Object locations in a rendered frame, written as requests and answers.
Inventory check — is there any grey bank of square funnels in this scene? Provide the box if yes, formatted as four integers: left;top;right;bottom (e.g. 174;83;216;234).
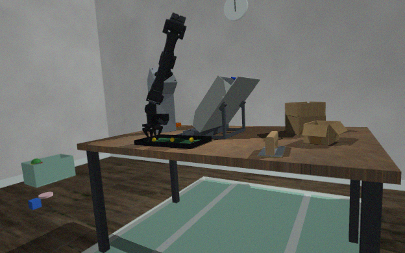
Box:
176;76;260;136

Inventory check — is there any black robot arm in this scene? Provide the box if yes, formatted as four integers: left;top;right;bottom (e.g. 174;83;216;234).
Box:
145;12;186;125

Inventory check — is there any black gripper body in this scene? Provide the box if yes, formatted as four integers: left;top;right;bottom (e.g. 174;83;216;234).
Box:
142;114;163;129

